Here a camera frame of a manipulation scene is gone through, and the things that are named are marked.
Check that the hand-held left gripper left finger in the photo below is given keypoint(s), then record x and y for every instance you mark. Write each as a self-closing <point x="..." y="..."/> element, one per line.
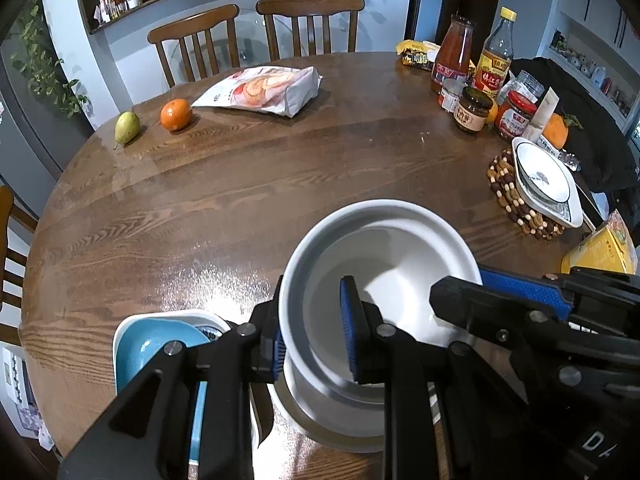
<point x="279" y="355"/>

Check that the dark rimmed white bowl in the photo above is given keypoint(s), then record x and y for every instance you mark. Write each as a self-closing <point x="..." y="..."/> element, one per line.
<point x="542" y="175"/>

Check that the white snack bag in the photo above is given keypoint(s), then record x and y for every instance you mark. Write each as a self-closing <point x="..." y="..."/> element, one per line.
<point x="260" y="87"/>

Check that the wooden chair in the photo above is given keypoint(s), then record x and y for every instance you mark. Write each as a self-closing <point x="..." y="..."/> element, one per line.
<point x="6" y="210"/>
<point x="310" y="5"/>
<point x="192" y="22"/>

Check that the wooden beaded trivet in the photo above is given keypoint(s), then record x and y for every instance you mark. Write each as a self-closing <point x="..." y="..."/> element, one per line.
<point x="505" y="195"/>

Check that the brown sauce jar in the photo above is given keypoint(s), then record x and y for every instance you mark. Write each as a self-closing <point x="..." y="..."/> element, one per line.
<point x="472" y="112"/>

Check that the red sauce bottle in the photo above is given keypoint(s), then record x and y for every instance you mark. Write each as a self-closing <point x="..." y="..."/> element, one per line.
<point x="452" y="55"/>

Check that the red chili sauce jar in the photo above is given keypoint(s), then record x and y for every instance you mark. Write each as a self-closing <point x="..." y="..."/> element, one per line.
<point x="515" y="117"/>

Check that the small labelled plastic jar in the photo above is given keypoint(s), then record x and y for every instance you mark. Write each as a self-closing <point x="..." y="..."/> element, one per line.
<point x="452" y="97"/>

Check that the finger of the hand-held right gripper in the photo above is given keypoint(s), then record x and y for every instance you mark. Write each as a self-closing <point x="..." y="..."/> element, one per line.
<point x="475" y="305"/>
<point x="520" y="290"/>

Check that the blue plate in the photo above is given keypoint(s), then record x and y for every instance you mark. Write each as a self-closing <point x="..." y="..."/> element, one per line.
<point x="145" y="345"/>

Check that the green pear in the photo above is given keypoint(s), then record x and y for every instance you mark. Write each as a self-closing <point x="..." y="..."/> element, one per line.
<point x="126" y="127"/>

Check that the yellow capped vinegar bottle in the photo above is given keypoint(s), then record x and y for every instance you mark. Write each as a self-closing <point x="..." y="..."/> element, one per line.
<point x="492" y="75"/>

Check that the green leafy vine plant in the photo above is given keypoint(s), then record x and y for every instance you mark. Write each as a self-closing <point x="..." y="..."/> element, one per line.
<point x="45" y="70"/>

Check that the orange with leaf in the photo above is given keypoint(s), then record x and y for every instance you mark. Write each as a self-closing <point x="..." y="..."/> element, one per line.
<point x="556" y="132"/>

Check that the black bag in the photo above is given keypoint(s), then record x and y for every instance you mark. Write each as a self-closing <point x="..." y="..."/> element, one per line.
<point x="595" y="125"/>

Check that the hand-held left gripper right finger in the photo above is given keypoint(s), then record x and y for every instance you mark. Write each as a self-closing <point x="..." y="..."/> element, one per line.
<point x="352" y="335"/>

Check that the deep white straight-sided bowl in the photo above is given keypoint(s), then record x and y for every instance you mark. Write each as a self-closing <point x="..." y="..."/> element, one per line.
<point x="320" y="232"/>

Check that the white patterned square dishes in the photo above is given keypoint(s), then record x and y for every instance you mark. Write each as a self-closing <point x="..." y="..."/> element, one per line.
<point x="565" y="212"/>

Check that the yellow box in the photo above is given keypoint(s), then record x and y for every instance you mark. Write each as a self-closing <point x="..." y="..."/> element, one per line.
<point x="600" y="250"/>

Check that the large white shallow bowl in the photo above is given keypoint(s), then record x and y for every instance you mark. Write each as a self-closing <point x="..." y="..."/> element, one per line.
<point x="330" y="420"/>

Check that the clear glass jar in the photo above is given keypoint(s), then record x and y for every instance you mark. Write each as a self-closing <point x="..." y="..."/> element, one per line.
<point x="527" y="85"/>

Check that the yellow snack packet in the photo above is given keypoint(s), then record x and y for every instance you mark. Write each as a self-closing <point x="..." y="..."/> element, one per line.
<point x="415" y="57"/>

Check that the blue square dish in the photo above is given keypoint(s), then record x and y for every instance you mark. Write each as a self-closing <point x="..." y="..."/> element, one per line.
<point x="200" y="316"/>

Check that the cream tube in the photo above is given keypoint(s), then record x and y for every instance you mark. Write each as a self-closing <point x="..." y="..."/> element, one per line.
<point x="542" y="110"/>

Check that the orange mandarin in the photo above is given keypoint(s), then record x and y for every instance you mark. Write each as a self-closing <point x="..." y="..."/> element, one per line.
<point x="176" y="115"/>

